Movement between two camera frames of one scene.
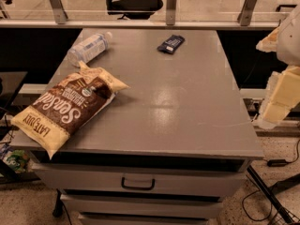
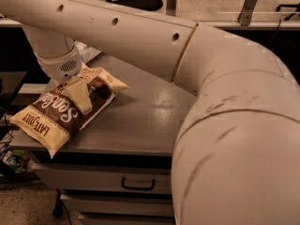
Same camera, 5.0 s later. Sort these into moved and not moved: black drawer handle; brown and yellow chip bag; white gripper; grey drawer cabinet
Moved: white gripper
Not moved: brown and yellow chip bag; grey drawer cabinet; black drawer handle
